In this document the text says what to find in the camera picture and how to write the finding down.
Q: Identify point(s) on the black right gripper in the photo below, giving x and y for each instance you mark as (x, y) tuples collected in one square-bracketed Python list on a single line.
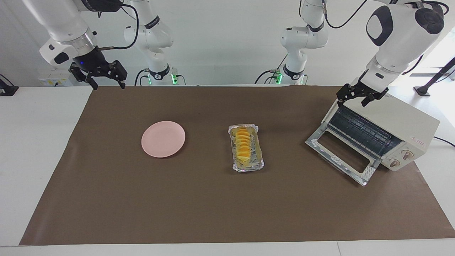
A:
[(90, 60)]

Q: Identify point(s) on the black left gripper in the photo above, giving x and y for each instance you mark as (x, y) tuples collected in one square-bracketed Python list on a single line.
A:
[(362, 89)]

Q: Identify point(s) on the aluminium foil tray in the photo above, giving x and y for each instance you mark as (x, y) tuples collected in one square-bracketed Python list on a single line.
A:
[(257, 153)]

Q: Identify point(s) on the yellow sliced bread loaf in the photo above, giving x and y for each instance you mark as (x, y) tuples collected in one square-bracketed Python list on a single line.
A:
[(243, 142)]

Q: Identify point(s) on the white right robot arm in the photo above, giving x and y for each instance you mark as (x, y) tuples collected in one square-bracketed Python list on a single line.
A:
[(60, 21)]

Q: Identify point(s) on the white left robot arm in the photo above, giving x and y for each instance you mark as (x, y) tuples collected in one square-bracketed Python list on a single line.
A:
[(401, 35)]

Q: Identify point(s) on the white toaster oven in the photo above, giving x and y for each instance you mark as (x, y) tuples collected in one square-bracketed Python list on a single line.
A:
[(398, 117)]

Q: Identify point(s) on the glass oven door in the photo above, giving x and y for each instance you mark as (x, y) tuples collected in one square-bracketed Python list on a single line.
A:
[(334, 160)]

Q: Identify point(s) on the beige oven knob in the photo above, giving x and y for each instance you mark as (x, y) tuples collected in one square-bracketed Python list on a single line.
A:
[(407, 154), (394, 163)]

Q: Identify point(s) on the black angled stand pole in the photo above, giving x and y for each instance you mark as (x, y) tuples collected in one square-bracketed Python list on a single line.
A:
[(423, 90)]

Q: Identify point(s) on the black low stand foot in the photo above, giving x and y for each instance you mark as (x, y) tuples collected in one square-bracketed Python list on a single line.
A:
[(9, 90)]

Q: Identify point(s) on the pink round plate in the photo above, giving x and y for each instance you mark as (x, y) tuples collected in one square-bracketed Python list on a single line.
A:
[(163, 138)]

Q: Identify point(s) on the brown paper table mat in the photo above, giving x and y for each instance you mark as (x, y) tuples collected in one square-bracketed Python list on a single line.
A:
[(249, 213)]

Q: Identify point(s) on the white wall socket box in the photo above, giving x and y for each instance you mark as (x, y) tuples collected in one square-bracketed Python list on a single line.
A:
[(53, 79)]

